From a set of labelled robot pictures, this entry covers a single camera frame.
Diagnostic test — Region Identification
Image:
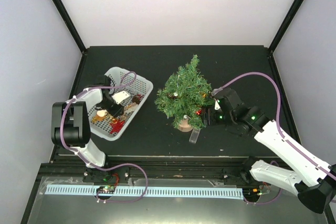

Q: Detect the white perforated plastic basket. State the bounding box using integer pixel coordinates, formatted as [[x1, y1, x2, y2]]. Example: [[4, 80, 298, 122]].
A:
[[77, 67, 153, 141]]

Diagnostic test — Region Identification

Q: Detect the white bead light string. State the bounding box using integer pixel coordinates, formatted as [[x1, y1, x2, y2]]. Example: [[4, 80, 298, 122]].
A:
[[172, 71, 190, 120]]

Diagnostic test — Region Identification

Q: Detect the small green christmas tree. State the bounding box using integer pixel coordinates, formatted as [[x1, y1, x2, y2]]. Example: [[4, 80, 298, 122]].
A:
[[155, 55, 214, 130]]

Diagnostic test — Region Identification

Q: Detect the brown pine cone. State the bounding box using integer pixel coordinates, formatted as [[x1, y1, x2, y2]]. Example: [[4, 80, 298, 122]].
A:
[[168, 93, 177, 100]]

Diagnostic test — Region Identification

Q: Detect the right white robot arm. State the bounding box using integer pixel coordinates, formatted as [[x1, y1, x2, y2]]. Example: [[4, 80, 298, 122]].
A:
[[203, 88, 335, 214]]

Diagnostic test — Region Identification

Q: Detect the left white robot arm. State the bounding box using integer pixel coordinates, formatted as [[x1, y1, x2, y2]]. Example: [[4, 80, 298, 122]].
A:
[[51, 75, 134, 182]]

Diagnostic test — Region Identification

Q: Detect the burlap bow ornament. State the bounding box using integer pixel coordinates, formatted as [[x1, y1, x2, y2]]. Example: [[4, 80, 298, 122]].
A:
[[124, 103, 139, 114]]

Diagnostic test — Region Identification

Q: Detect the dark pine cone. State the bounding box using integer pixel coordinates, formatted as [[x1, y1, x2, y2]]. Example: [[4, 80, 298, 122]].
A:
[[132, 94, 143, 104]]

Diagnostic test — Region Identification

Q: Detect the clear battery box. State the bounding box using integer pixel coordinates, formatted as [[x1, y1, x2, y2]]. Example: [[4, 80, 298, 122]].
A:
[[189, 129, 200, 144]]

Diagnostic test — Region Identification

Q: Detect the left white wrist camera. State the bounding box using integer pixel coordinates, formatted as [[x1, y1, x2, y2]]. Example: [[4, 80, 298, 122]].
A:
[[112, 90, 131, 104]]

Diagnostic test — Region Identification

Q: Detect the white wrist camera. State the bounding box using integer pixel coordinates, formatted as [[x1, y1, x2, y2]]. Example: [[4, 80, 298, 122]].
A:
[[112, 90, 131, 104], [214, 99, 221, 111]]

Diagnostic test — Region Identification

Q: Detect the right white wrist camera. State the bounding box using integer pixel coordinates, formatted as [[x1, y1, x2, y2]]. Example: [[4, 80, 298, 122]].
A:
[[214, 99, 221, 111]]

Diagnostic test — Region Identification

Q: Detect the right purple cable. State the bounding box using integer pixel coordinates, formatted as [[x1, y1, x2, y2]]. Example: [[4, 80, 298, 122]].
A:
[[211, 71, 336, 180]]

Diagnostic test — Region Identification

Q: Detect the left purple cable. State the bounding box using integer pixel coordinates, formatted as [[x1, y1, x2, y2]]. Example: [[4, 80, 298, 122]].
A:
[[59, 71, 137, 168]]

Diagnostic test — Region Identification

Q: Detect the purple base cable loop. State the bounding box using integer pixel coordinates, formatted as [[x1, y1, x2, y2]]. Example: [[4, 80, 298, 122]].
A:
[[94, 163, 149, 205]]

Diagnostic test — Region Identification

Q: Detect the white slotted cable duct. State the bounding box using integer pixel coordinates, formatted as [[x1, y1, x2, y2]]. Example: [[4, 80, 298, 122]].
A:
[[45, 185, 244, 200]]

